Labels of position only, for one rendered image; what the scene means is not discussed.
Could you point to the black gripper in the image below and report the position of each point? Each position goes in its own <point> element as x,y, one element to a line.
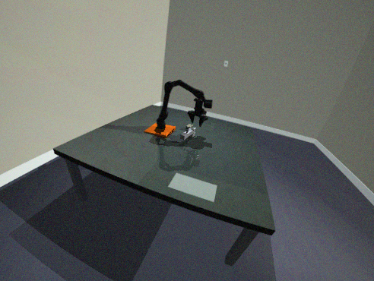
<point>198,113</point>

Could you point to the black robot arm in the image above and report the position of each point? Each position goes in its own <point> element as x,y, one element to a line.
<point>168,87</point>

